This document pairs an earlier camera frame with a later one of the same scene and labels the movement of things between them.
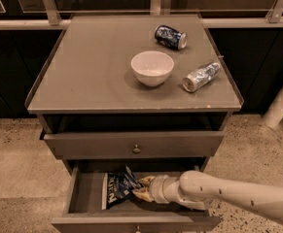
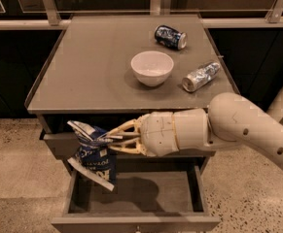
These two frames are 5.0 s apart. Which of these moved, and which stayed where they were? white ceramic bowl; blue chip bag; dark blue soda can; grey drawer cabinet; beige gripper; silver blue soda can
Moved: beige gripper; blue chip bag
Stayed: grey drawer cabinet; white ceramic bowl; dark blue soda can; silver blue soda can
